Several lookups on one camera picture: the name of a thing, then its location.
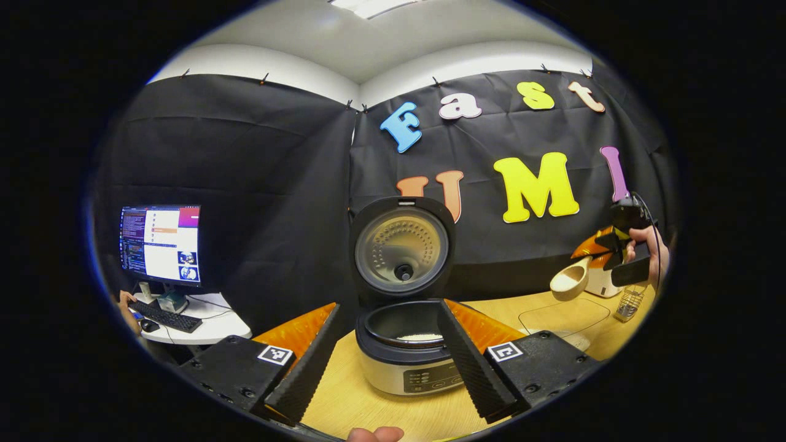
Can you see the small teal box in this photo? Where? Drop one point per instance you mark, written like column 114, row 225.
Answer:
column 172, row 302

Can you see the white toaster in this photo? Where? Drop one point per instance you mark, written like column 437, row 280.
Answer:
column 602, row 285

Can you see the dark grey rice cooker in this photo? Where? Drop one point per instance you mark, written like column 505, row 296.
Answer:
column 402, row 248

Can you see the black computer mouse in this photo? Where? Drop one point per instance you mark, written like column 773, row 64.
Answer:
column 149, row 326

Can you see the ceiling light panel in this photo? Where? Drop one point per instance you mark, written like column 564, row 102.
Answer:
column 374, row 7

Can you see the black backdrop cloth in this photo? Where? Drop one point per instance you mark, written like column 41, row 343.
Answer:
column 258, row 184

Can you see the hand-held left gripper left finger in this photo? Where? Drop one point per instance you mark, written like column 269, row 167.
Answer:
column 307, row 368

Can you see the computer monitor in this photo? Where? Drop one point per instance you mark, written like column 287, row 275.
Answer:
column 163, row 245

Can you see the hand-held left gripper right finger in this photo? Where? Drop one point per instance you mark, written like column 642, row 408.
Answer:
column 470, row 362

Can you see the black keyboard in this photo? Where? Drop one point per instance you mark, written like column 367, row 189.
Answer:
column 166, row 316

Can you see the wooden spoon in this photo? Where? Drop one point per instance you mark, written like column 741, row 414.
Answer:
column 568, row 282

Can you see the white side table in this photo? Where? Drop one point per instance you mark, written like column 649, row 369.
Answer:
column 215, row 322

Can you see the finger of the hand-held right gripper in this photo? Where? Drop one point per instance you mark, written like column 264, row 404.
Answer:
column 613, row 259
column 592, row 245

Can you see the clear plastic rice container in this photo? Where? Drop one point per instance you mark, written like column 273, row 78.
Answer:
column 565, row 319

